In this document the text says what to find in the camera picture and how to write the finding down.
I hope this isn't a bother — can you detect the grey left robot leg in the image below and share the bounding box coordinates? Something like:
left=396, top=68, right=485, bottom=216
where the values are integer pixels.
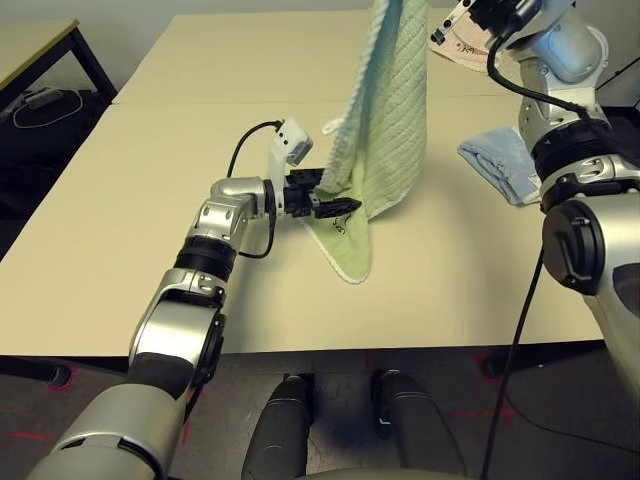
left=241, top=372, right=316, bottom=480

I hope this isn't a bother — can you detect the white cord loop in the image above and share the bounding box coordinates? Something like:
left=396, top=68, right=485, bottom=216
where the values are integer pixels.
left=12, top=88, right=84, bottom=130

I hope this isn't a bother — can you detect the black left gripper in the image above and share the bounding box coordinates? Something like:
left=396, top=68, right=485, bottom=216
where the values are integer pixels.
left=272, top=168, right=362, bottom=220

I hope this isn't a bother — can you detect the green towel with white edging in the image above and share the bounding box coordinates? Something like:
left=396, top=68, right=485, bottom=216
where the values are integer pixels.
left=307, top=0, right=431, bottom=287

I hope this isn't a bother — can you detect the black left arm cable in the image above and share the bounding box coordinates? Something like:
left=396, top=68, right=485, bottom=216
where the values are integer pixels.
left=226, top=119, right=284, bottom=260

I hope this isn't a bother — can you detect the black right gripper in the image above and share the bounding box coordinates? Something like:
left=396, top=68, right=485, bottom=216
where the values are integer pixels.
left=430, top=0, right=531, bottom=44

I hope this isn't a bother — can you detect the grey robot leg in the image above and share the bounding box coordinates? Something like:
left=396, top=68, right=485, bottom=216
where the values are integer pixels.
left=241, top=372, right=316, bottom=480
left=369, top=368, right=469, bottom=480

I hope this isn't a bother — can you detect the wooden side table black frame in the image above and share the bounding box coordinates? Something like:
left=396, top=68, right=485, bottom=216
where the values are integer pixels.
left=0, top=18, right=119, bottom=106

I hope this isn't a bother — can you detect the grey right robot leg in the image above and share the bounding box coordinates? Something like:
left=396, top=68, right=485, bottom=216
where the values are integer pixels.
left=369, top=368, right=469, bottom=480

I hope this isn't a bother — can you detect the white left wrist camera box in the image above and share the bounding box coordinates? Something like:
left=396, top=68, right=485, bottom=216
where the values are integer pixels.
left=267, top=117, right=315, bottom=182

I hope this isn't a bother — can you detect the pink towel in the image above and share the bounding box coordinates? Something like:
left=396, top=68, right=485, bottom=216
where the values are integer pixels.
left=427, top=19, right=521, bottom=74

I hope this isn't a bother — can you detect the folded light blue towel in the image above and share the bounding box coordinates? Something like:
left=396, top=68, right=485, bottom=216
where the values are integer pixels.
left=458, top=125, right=544, bottom=206

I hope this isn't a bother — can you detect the pale robot torso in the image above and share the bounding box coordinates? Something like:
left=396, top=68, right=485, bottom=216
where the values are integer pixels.
left=299, top=467, right=481, bottom=480

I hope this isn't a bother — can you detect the grey power adapter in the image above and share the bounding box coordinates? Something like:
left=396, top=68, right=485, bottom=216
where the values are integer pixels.
left=23, top=88, right=62, bottom=109

